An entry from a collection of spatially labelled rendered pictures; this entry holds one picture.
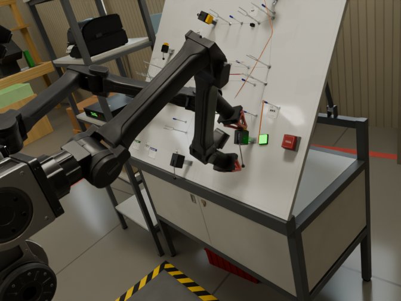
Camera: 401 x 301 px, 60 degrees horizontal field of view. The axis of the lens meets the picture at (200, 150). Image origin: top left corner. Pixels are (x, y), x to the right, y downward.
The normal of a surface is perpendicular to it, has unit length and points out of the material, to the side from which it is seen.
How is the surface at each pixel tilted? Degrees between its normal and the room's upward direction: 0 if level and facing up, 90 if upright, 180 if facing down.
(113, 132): 37
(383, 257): 0
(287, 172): 53
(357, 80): 90
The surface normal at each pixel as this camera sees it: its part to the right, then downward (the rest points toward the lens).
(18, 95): 0.81, 0.07
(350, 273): -0.23, -0.87
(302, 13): -0.72, -0.15
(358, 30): -0.62, 0.47
